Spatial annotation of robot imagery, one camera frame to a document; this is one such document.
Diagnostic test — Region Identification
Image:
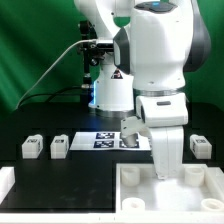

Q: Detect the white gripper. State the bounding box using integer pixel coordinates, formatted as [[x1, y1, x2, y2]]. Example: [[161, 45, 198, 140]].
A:
[[136, 93, 188, 179]]

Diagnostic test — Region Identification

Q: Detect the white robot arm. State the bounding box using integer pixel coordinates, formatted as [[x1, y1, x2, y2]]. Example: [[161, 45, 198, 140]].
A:
[[74, 0, 211, 179]]

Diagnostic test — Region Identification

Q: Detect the white sheet with markers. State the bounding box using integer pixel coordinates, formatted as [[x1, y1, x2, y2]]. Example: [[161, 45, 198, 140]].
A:
[[70, 132, 150, 151]]

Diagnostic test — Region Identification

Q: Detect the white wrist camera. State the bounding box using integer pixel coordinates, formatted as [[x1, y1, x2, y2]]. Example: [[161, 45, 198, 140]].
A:
[[121, 116, 148, 148]]

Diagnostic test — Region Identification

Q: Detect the black camera on stand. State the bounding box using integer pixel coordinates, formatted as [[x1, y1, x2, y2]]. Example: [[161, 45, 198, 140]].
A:
[[77, 20, 113, 109]]

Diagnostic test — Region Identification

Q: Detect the black cable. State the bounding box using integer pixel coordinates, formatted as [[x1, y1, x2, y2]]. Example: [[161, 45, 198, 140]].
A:
[[18, 86, 84, 108]]

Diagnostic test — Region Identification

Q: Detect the white front rail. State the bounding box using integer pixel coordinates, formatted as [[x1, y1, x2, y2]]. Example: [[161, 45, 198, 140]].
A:
[[0, 212, 224, 224]]

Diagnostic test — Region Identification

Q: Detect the grey camera cable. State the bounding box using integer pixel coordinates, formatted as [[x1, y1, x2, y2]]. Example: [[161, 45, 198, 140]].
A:
[[14, 39, 98, 109]]

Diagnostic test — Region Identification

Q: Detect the white obstacle left bracket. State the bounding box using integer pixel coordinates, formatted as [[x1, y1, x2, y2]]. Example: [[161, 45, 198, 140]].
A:
[[0, 167, 15, 204]]

